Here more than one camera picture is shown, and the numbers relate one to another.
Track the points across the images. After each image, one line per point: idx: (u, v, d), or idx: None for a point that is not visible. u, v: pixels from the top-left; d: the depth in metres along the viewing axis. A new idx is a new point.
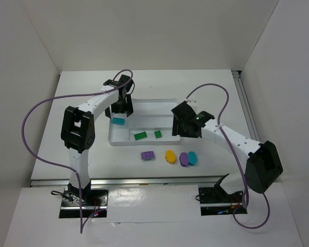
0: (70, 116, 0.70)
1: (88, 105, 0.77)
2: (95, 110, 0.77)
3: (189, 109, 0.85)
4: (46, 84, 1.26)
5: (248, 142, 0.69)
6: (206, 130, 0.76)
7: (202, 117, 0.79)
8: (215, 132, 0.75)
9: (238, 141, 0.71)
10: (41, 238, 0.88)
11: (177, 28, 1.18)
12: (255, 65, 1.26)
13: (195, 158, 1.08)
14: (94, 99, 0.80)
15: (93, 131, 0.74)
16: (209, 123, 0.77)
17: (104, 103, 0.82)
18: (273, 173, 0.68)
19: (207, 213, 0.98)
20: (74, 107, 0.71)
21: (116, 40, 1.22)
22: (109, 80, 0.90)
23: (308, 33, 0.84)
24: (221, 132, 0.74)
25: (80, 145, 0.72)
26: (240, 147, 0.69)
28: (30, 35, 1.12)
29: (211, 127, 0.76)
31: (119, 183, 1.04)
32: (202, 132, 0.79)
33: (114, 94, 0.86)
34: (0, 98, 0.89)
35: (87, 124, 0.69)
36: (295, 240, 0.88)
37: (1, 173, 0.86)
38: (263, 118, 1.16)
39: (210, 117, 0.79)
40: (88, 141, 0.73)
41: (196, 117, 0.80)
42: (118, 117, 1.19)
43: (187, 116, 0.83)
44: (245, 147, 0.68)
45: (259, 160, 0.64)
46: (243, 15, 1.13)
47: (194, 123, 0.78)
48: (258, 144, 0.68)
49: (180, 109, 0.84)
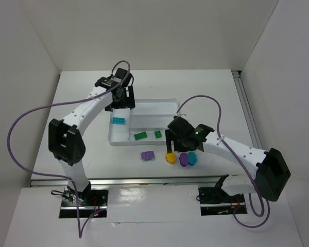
0: (54, 130, 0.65)
1: (75, 116, 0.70)
2: (82, 122, 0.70)
3: (185, 123, 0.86)
4: (46, 84, 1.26)
5: (253, 152, 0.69)
6: (208, 145, 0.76)
7: (201, 130, 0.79)
8: (218, 146, 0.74)
9: (243, 152, 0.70)
10: (42, 238, 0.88)
11: (177, 28, 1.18)
12: (255, 65, 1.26)
13: (195, 158, 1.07)
14: (81, 108, 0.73)
15: (81, 145, 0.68)
16: (210, 137, 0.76)
17: (93, 110, 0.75)
18: (283, 179, 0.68)
19: (207, 213, 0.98)
20: (59, 121, 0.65)
21: (116, 40, 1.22)
22: (100, 80, 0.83)
23: None
24: (224, 145, 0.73)
25: (68, 159, 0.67)
26: (246, 158, 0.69)
28: (30, 35, 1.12)
29: (212, 141, 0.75)
31: (118, 183, 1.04)
32: (204, 147, 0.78)
33: (106, 98, 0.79)
34: (0, 98, 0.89)
35: (72, 139, 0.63)
36: (295, 240, 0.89)
37: (1, 173, 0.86)
38: (263, 119, 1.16)
39: (210, 129, 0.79)
40: (77, 155, 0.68)
41: (195, 131, 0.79)
42: (118, 117, 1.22)
43: (184, 131, 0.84)
44: (252, 158, 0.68)
45: (268, 170, 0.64)
46: (243, 15, 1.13)
47: (195, 138, 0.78)
48: (263, 153, 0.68)
49: (176, 124, 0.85)
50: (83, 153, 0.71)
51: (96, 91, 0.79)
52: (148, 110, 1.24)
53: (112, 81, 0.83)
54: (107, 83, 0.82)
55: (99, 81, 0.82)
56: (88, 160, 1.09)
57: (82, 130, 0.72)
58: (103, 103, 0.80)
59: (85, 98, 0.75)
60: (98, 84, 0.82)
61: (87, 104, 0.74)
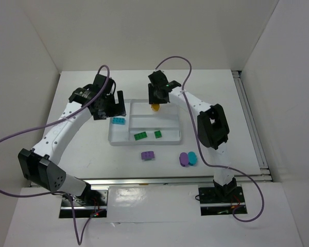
0: (26, 166, 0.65)
1: (47, 143, 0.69)
2: (54, 149, 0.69)
3: (162, 77, 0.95)
4: (46, 84, 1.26)
5: (202, 104, 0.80)
6: (172, 95, 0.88)
7: (171, 85, 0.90)
8: (178, 96, 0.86)
9: (195, 103, 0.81)
10: (42, 238, 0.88)
11: (178, 28, 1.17)
12: (255, 65, 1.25)
13: (195, 157, 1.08)
14: (54, 132, 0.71)
15: (58, 173, 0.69)
16: (175, 89, 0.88)
17: (67, 134, 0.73)
18: (220, 130, 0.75)
19: (207, 213, 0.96)
20: (27, 156, 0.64)
21: (115, 40, 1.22)
22: (75, 94, 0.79)
23: None
24: (183, 96, 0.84)
25: (47, 186, 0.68)
26: (194, 107, 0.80)
28: (30, 36, 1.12)
29: (176, 92, 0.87)
31: (117, 183, 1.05)
32: (170, 98, 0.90)
33: (82, 116, 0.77)
34: (0, 99, 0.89)
35: (46, 171, 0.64)
36: (295, 240, 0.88)
37: (1, 173, 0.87)
38: (263, 119, 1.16)
39: (178, 85, 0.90)
40: (56, 181, 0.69)
41: (166, 85, 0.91)
42: (118, 117, 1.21)
43: (160, 83, 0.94)
44: (198, 108, 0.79)
45: (206, 118, 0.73)
46: (243, 15, 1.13)
47: (164, 89, 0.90)
48: (209, 106, 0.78)
49: (155, 76, 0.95)
50: (63, 177, 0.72)
51: (70, 108, 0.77)
52: (149, 110, 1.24)
53: (88, 94, 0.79)
54: (82, 98, 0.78)
55: (74, 96, 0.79)
56: (88, 160, 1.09)
57: (56, 156, 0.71)
58: (80, 120, 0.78)
59: (57, 121, 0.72)
60: (72, 99, 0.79)
61: (60, 127, 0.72)
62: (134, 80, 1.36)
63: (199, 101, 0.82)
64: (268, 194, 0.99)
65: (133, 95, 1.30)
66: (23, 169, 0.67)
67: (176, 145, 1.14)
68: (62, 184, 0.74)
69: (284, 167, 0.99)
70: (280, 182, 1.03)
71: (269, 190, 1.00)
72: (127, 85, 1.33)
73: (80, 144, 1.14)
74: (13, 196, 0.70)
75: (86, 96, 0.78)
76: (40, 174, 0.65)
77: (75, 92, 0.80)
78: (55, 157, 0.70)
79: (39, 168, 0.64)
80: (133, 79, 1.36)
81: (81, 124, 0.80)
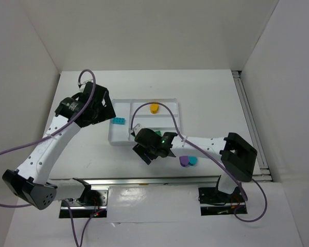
0: (11, 188, 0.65)
1: (31, 164, 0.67)
2: (39, 171, 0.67)
3: (151, 134, 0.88)
4: (46, 84, 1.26)
5: (215, 142, 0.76)
6: (176, 148, 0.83)
7: (167, 139, 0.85)
8: (183, 147, 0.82)
9: (207, 144, 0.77)
10: (43, 237, 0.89)
11: (177, 28, 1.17)
12: (255, 65, 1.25)
13: (195, 157, 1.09)
14: (38, 151, 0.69)
15: (45, 192, 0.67)
16: (175, 141, 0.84)
17: (53, 152, 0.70)
18: (248, 158, 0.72)
19: (207, 213, 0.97)
20: (10, 179, 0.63)
21: (115, 40, 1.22)
22: (63, 106, 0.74)
23: None
24: (188, 144, 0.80)
25: (35, 206, 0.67)
26: (210, 150, 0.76)
28: (30, 36, 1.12)
29: (178, 144, 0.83)
31: (118, 183, 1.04)
32: (174, 153, 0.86)
33: (68, 130, 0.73)
34: (0, 99, 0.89)
35: (31, 194, 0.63)
36: (295, 240, 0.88)
37: (2, 174, 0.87)
38: (263, 119, 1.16)
39: (174, 135, 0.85)
40: (45, 199, 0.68)
41: (161, 141, 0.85)
42: (118, 117, 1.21)
43: (151, 141, 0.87)
44: (213, 148, 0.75)
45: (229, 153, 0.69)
46: (243, 15, 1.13)
47: (163, 147, 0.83)
48: (224, 140, 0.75)
49: (143, 137, 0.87)
50: (52, 194, 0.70)
51: (56, 123, 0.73)
52: (148, 111, 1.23)
53: (75, 106, 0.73)
54: (69, 110, 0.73)
55: (62, 108, 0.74)
56: (88, 160, 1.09)
57: (44, 176, 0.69)
58: (68, 135, 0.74)
59: (42, 139, 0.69)
60: (59, 112, 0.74)
61: (45, 145, 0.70)
62: (133, 80, 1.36)
63: (208, 139, 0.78)
64: (268, 194, 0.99)
65: (132, 95, 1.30)
66: (10, 189, 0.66)
67: None
68: (53, 199, 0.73)
69: (283, 167, 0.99)
70: (280, 182, 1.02)
71: (269, 189, 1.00)
72: (126, 86, 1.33)
73: (80, 145, 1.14)
74: (11, 207, 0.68)
75: (74, 108, 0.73)
76: (25, 196, 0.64)
77: (63, 103, 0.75)
78: (41, 177, 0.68)
79: (23, 192, 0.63)
80: (133, 79, 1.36)
81: (70, 138, 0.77)
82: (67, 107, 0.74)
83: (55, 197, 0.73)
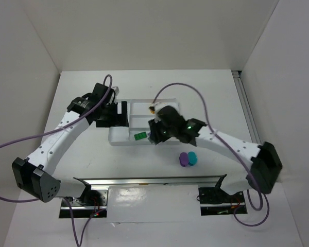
0: (18, 174, 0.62)
1: (42, 153, 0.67)
2: (49, 159, 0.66)
3: (178, 115, 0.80)
4: (46, 84, 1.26)
5: (246, 146, 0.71)
6: (201, 139, 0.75)
7: (193, 125, 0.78)
8: (210, 140, 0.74)
9: (237, 146, 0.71)
10: (43, 237, 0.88)
11: (177, 28, 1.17)
12: (254, 65, 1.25)
13: (195, 158, 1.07)
14: (50, 141, 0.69)
15: (51, 183, 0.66)
16: (203, 131, 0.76)
17: (63, 143, 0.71)
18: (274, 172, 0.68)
19: (207, 213, 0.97)
20: (21, 165, 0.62)
21: (115, 39, 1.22)
22: (74, 104, 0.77)
23: None
24: (218, 139, 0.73)
25: (39, 197, 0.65)
26: (240, 153, 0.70)
28: (30, 35, 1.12)
29: (206, 135, 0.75)
31: (119, 183, 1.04)
32: (196, 142, 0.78)
33: (79, 125, 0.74)
34: (0, 98, 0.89)
35: (40, 181, 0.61)
36: (295, 240, 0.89)
37: (2, 173, 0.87)
38: (263, 119, 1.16)
39: (202, 124, 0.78)
40: (50, 191, 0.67)
41: (187, 126, 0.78)
42: None
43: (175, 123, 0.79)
44: (245, 152, 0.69)
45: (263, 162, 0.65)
46: (243, 15, 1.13)
47: (188, 133, 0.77)
48: (257, 147, 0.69)
49: (168, 115, 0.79)
50: (56, 188, 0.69)
51: (68, 118, 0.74)
52: (148, 111, 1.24)
53: (86, 104, 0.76)
54: (81, 108, 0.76)
55: (73, 105, 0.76)
56: (88, 160, 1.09)
57: (51, 168, 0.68)
58: (77, 130, 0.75)
59: (54, 129, 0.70)
60: (70, 108, 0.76)
61: (56, 136, 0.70)
62: (133, 79, 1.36)
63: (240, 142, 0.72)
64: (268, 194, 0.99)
65: (132, 95, 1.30)
66: (16, 179, 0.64)
67: (176, 144, 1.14)
68: (55, 194, 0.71)
69: (283, 167, 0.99)
70: (280, 182, 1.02)
71: None
72: (126, 86, 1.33)
73: (80, 145, 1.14)
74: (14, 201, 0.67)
75: (85, 106, 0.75)
76: (33, 184, 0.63)
77: (74, 102, 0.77)
78: (50, 168, 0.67)
79: (33, 179, 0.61)
80: (133, 79, 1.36)
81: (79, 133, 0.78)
82: (79, 105, 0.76)
83: (57, 192, 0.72)
